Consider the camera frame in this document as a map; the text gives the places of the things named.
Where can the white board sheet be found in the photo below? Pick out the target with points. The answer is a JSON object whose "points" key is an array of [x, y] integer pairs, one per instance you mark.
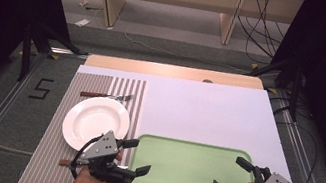
{"points": [[201, 112]]}

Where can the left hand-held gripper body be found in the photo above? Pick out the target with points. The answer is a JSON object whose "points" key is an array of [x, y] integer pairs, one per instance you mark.
{"points": [[104, 148]]}

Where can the green tray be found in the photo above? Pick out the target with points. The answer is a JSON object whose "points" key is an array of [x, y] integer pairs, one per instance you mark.
{"points": [[183, 176]]}

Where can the white round plate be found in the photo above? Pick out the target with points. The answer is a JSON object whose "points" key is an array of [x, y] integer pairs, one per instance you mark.
{"points": [[95, 117]]}

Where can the white paper scrap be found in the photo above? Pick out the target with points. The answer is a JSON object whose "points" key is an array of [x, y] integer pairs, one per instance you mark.
{"points": [[82, 22]]}

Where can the grey striped placemat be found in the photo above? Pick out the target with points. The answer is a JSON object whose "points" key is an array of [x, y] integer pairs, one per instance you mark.
{"points": [[51, 139]]}

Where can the black metal stand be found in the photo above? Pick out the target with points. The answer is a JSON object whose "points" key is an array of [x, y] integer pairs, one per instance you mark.
{"points": [[295, 94], [25, 53]]}

